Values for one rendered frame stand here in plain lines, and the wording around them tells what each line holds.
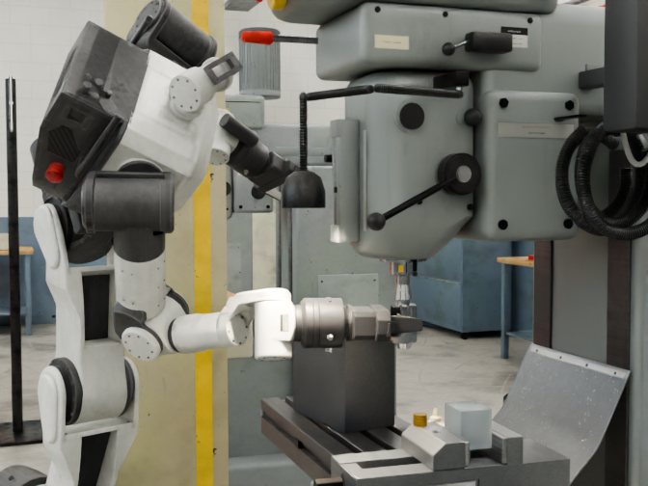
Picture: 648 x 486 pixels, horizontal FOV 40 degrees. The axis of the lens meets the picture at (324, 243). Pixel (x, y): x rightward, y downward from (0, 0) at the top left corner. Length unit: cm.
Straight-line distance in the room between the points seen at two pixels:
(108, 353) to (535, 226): 91
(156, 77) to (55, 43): 891
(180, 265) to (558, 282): 171
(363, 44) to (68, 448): 103
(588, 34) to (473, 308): 736
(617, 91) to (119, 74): 85
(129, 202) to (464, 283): 748
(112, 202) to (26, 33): 913
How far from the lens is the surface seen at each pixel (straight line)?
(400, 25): 148
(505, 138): 155
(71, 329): 193
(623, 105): 141
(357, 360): 179
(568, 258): 181
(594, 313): 176
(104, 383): 193
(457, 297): 893
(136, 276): 160
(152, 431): 331
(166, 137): 162
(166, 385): 328
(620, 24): 143
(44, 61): 1056
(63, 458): 197
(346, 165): 153
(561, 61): 164
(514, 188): 156
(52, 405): 193
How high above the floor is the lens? 142
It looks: 3 degrees down
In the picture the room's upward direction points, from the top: straight up
